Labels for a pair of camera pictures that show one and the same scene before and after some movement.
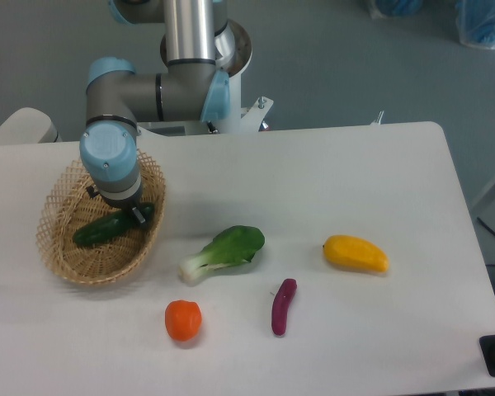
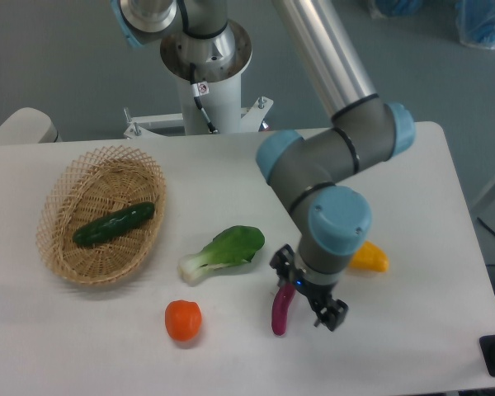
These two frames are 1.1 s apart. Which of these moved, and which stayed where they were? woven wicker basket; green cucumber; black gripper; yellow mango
Moved: black gripper
Stayed: green cucumber; yellow mango; woven wicker basket
